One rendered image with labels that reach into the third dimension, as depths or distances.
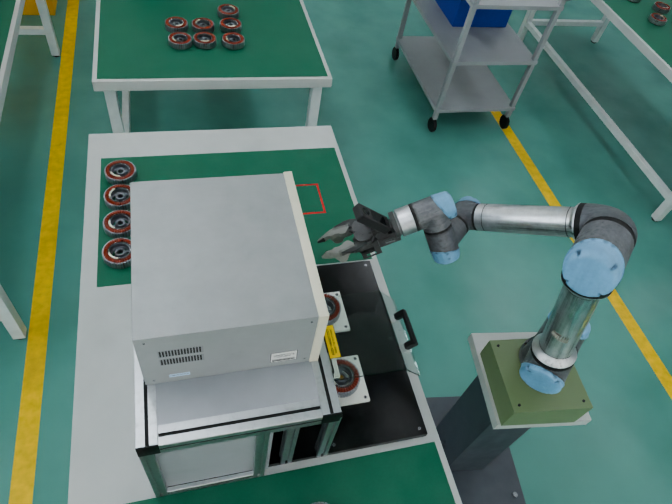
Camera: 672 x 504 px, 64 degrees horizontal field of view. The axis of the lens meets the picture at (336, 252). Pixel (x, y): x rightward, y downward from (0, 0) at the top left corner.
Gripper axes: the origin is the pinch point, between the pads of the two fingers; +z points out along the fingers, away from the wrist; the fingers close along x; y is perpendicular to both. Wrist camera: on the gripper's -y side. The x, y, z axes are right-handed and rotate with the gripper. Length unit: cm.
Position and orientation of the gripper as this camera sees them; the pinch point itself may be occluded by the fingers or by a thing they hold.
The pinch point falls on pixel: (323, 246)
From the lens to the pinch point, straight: 141.0
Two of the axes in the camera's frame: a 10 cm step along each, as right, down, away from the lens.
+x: -2.3, -7.8, 5.8
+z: -9.3, 3.5, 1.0
